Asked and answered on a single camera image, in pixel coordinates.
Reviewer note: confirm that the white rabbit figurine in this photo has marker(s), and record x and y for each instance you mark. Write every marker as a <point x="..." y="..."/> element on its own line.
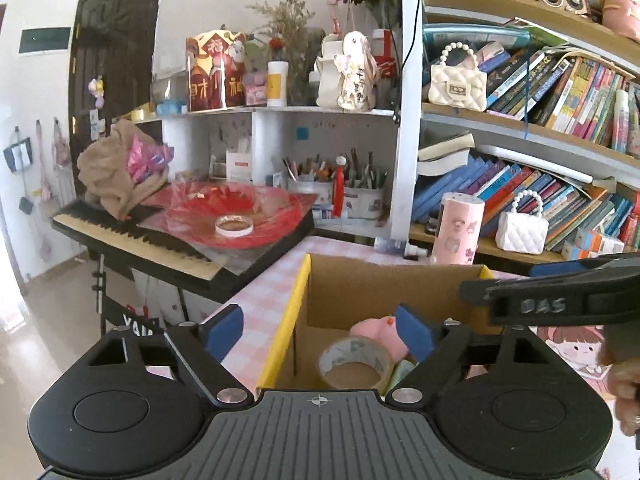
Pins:
<point x="347" y="73"/>

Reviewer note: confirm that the red festive doll decoration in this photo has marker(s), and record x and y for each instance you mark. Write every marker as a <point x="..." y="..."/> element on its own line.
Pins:
<point x="216" y="69"/>

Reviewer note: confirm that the orange white box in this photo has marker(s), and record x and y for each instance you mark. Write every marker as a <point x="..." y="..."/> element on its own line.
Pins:
<point x="571" y="252"/>
<point x="601" y="244"/>

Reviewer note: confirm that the white yellow label bottle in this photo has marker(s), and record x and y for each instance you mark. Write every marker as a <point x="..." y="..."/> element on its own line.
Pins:
<point x="277" y="83"/>

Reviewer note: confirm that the black electronic keyboard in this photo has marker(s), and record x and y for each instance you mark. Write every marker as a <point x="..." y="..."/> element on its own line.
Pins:
<point x="162" y="256"/>

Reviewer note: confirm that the red doll figurine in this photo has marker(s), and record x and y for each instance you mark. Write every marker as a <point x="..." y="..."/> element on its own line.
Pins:
<point x="339" y="185"/>

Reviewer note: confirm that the yellow cardboard box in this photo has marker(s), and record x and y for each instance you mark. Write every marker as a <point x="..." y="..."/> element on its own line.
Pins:
<point x="331" y="294"/>

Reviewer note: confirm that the white bookshelf frame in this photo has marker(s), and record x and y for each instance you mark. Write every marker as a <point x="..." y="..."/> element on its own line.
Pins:
<point x="568" y="151"/>

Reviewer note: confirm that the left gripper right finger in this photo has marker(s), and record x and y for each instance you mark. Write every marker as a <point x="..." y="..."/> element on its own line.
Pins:
<point x="437" y="348"/>

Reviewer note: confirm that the brown plush with pink wrap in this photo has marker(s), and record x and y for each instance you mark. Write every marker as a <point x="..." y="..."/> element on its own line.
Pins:
<point x="123" y="169"/>

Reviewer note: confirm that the pink cylinder container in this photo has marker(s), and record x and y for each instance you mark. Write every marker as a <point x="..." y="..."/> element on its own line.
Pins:
<point x="459" y="222"/>

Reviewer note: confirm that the white quilted pearl handbag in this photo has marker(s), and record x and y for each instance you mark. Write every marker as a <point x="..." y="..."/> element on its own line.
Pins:
<point x="523" y="233"/>

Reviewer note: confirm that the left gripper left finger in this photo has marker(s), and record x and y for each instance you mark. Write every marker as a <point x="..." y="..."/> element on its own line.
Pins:
<point x="199" y="350"/>

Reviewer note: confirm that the white pen holder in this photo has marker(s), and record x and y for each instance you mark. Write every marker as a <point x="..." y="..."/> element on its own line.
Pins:
<point x="363" y="203"/>

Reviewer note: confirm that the orange white box lower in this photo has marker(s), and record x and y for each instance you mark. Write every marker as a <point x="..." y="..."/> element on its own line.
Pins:
<point x="571" y="252"/>

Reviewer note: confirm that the brown packing tape roll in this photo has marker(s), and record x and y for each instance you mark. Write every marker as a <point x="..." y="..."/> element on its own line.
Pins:
<point x="356" y="362"/>

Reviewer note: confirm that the orange white box upper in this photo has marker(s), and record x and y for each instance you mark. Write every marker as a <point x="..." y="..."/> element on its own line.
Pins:
<point x="601" y="244"/>

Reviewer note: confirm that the pink cartoon table mat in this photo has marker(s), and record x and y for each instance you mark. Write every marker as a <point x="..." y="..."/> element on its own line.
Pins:
<point x="264" y="300"/>

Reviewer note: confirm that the cream quilted pearl handbag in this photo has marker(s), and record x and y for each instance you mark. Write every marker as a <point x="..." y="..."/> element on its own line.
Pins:
<point x="457" y="86"/>

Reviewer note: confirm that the pink plush toy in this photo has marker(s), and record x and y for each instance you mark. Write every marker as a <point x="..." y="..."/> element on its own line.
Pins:
<point x="384" y="332"/>

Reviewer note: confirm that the person right hand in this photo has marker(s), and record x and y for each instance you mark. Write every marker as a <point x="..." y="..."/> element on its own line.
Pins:
<point x="620" y="351"/>

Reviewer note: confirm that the red plastic wrapped plate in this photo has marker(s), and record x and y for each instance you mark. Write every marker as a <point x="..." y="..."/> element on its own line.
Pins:
<point x="188" y="210"/>

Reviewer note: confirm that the white tape roll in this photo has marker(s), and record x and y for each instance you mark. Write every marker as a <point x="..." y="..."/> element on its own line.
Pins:
<point x="234" y="226"/>

